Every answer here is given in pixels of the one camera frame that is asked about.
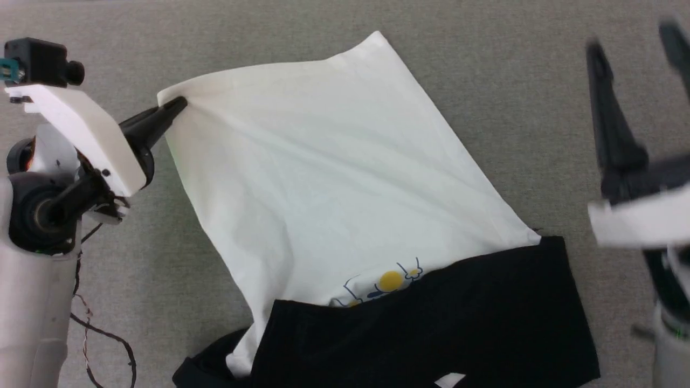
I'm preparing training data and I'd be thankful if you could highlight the black cable with white tags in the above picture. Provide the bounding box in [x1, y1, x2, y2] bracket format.
[69, 310, 137, 388]

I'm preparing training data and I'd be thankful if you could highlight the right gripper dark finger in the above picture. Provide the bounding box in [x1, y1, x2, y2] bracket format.
[658, 20, 690, 103]

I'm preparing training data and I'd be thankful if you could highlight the thin dark wire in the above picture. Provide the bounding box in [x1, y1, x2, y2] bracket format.
[73, 222, 104, 380]

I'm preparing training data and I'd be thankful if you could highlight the black and white t-shirt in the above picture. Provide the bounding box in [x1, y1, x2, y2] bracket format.
[157, 31, 601, 388]

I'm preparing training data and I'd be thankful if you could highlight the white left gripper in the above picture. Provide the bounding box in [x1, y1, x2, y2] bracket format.
[5, 84, 189, 198]

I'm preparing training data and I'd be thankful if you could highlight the teal left camera connector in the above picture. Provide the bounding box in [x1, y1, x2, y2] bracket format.
[0, 57, 22, 85]

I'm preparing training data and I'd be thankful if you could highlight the grey fabric sofa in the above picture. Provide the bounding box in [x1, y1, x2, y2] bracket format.
[0, 0, 690, 388]

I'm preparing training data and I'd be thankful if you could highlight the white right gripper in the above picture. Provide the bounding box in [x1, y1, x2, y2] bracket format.
[586, 40, 690, 248]

